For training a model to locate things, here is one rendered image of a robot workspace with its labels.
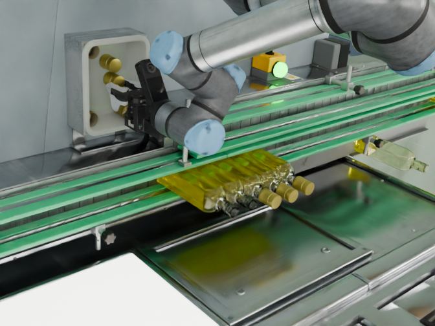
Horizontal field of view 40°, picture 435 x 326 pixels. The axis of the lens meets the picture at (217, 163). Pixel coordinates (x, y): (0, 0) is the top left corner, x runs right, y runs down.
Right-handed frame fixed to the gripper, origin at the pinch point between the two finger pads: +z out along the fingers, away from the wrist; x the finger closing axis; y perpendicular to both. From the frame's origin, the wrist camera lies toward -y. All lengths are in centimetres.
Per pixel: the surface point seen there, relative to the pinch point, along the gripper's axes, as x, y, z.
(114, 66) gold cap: -1.2, -4.4, -0.9
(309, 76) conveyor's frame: 65, 7, -4
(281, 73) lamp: 52, 4, -5
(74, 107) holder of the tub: -10.4, 5.0, 1.9
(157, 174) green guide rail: 1.0, 17.9, -15.7
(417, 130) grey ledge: 129, 37, -8
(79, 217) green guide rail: -17.1, 25.5, -11.4
